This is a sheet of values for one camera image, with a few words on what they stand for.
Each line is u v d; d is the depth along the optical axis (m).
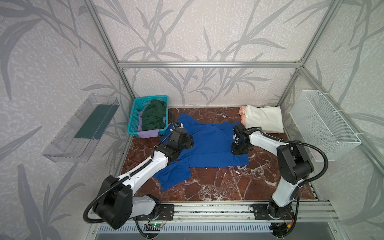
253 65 1.79
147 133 0.94
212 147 0.99
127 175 0.44
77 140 0.66
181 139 0.64
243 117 1.10
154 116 1.06
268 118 1.08
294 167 0.49
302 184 0.52
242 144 0.78
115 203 0.40
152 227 0.72
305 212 0.75
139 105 1.15
